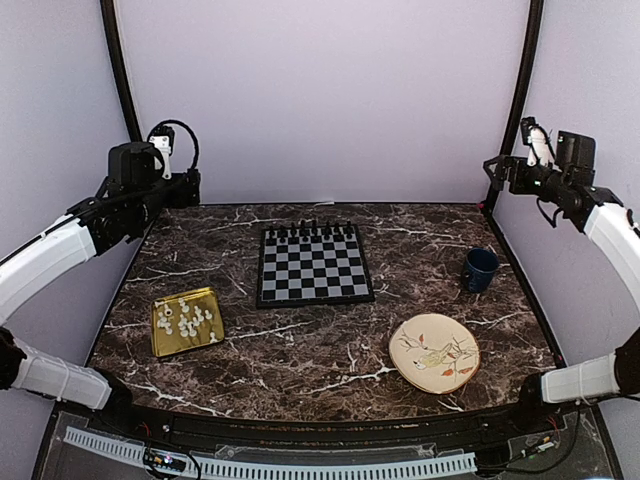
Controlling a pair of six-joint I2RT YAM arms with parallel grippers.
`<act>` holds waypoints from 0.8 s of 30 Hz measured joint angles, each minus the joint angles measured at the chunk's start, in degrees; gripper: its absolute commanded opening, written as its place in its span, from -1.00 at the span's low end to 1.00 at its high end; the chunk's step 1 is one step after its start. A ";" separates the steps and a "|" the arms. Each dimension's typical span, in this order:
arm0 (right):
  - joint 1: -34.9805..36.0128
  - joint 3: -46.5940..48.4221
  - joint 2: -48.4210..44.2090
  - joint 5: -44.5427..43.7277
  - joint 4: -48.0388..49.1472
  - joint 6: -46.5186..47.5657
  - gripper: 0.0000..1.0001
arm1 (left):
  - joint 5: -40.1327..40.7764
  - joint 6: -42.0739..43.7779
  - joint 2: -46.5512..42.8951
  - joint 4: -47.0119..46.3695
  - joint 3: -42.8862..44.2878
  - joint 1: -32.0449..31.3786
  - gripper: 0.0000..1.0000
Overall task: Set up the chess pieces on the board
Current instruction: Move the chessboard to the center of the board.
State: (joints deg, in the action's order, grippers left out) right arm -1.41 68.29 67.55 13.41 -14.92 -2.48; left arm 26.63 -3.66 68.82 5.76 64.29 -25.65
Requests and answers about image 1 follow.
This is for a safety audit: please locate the cream plate with bird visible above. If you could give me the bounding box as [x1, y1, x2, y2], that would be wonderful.
[389, 314, 481, 395]

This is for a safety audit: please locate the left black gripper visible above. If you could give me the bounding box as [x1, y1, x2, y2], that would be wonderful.
[133, 167, 199, 228]

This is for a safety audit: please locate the gold square tray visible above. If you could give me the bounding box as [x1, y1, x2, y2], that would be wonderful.
[151, 287, 225, 358]

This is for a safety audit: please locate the black frame post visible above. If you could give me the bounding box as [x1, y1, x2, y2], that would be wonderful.
[99, 0, 143, 141]
[487, 0, 546, 211]

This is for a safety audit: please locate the white slotted cable duct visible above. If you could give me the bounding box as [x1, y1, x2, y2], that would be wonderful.
[63, 427, 477, 479]

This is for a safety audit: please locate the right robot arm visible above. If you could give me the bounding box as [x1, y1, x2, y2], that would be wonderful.
[483, 118, 639, 434]

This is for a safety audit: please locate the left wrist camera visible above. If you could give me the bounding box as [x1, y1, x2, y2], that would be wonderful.
[148, 125, 175, 180]

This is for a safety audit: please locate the left black frame post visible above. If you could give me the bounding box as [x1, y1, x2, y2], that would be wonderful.
[99, 0, 143, 141]

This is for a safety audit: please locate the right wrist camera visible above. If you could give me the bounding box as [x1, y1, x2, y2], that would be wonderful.
[520, 117, 555, 167]

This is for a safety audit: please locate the dark blue mug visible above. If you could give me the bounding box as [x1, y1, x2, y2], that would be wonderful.
[461, 248, 500, 293]

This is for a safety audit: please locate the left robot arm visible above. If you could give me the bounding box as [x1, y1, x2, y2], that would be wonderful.
[1, 135, 200, 436]

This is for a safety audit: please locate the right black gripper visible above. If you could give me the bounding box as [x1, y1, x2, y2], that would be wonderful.
[484, 154, 570, 204]

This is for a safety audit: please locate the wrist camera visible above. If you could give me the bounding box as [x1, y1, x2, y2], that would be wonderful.
[520, 117, 555, 167]
[148, 125, 175, 180]

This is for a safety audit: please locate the black grey chessboard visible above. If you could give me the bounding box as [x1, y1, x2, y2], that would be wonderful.
[256, 221, 375, 309]

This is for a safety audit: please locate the right black frame post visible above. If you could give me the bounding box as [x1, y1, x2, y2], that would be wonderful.
[487, 0, 546, 211]

